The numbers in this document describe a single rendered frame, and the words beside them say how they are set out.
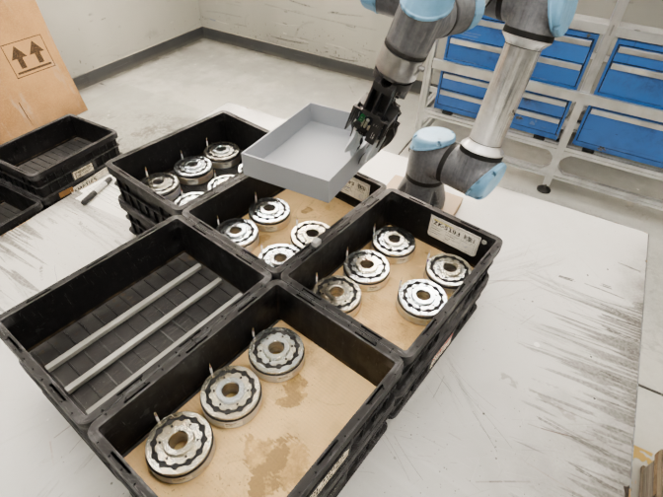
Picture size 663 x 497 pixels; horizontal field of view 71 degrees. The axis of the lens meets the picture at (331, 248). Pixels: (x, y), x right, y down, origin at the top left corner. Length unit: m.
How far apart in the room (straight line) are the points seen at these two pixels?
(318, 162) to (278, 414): 0.51
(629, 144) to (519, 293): 1.73
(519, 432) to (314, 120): 0.82
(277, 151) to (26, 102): 2.76
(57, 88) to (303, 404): 3.20
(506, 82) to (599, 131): 1.69
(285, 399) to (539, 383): 0.57
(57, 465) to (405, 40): 0.95
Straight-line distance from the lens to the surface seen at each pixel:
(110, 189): 1.62
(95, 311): 1.07
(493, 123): 1.25
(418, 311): 0.96
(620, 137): 2.88
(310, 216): 1.19
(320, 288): 0.97
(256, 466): 0.81
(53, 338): 1.05
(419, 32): 0.78
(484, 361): 1.12
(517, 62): 1.22
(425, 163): 1.32
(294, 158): 1.01
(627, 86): 2.79
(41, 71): 3.73
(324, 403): 0.85
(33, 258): 1.46
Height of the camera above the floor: 1.58
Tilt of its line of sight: 43 degrees down
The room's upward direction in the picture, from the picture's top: 3 degrees clockwise
